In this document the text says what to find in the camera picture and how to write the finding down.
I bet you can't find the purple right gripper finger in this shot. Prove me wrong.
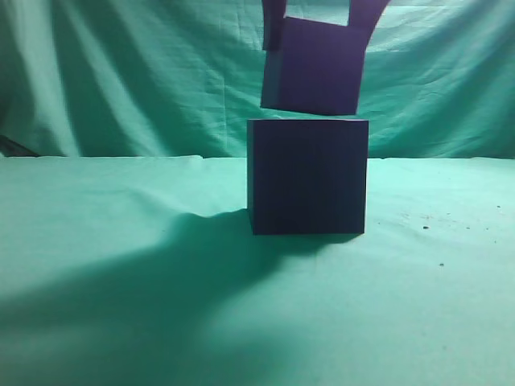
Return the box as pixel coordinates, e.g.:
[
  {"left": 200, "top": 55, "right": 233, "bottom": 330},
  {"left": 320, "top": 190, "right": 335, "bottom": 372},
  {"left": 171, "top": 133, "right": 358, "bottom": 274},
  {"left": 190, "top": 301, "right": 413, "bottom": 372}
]
[{"left": 347, "top": 0, "right": 389, "bottom": 52}]

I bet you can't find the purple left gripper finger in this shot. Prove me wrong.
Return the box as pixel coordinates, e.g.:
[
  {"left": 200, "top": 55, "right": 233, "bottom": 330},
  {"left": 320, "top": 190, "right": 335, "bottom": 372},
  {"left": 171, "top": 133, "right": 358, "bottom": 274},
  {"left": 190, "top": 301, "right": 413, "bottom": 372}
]
[{"left": 262, "top": 0, "right": 287, "bottom": 51}]

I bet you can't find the purple cube block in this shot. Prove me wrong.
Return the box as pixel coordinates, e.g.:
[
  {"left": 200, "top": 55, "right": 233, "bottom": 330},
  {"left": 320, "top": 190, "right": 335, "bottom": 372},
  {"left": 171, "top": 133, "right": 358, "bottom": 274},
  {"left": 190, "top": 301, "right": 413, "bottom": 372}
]
[{"left": 261, "top": 17, "right": 369, "bottom": 116}]

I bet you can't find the dark blue cube groove box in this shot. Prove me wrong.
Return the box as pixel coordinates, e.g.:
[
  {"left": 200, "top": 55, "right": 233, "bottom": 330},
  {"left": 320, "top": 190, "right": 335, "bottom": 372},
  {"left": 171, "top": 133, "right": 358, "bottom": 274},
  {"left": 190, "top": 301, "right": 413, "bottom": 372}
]
[{"left": 247, "top": 119, "right": 369, "bottom": 235}]

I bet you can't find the green cloth backdrop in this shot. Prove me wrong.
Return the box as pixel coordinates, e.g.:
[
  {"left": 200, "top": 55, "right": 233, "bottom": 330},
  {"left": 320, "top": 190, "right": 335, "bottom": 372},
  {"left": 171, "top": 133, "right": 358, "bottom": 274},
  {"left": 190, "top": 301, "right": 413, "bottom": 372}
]
[{"left": 1, "top": 1, "right": 514, "bottom": 158}]

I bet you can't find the green table cloth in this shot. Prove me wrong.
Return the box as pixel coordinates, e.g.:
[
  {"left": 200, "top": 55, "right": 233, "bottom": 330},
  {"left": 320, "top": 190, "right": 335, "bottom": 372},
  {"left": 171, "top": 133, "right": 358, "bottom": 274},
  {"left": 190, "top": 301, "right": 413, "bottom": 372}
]
[{"left": 1, "top": 156, "right": 514, "bottom": 385}]

